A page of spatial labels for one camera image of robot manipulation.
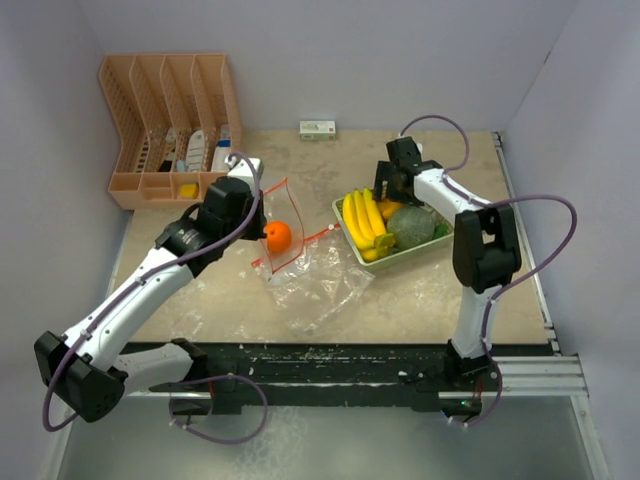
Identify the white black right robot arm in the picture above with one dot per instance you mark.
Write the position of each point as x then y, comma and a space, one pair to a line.
486, 250

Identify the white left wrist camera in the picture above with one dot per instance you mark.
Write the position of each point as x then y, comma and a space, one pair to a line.
247, 170

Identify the green netted melon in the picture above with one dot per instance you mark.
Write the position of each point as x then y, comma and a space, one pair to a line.
411, 226

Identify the pale green perforated basket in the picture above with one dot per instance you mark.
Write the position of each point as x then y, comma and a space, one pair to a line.
395, 256

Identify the aluminium frame rail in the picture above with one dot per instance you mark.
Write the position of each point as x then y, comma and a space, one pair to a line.
525, 318

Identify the yellow block in organizer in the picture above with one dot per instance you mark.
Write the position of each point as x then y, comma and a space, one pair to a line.
188, 191

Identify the orange fruit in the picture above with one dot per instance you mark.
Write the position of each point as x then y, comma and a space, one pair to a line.
278, 237

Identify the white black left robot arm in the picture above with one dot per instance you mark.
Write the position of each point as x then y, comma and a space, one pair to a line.
86, 368

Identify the small white green box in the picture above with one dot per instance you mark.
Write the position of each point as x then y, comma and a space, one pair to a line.
317, 130

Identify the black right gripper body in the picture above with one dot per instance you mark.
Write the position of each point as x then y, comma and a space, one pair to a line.
401, 196

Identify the white ribbed item in organizer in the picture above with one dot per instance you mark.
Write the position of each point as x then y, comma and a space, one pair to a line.
192, 160

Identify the peach plastic desk organizer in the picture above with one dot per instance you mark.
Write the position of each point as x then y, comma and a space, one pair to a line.
157, 101

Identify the white blue bottle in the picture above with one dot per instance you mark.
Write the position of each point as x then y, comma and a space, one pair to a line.
221, 151

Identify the black front mounting rail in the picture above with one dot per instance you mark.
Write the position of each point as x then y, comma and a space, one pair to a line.
411, 376

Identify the clear zip bag orange zipper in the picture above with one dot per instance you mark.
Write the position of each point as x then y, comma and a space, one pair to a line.
280, 205

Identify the yellow banana bunch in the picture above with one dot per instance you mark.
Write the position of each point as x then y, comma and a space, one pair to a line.
365, 225

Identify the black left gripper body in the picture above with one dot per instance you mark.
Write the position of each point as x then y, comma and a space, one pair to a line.
236, 228

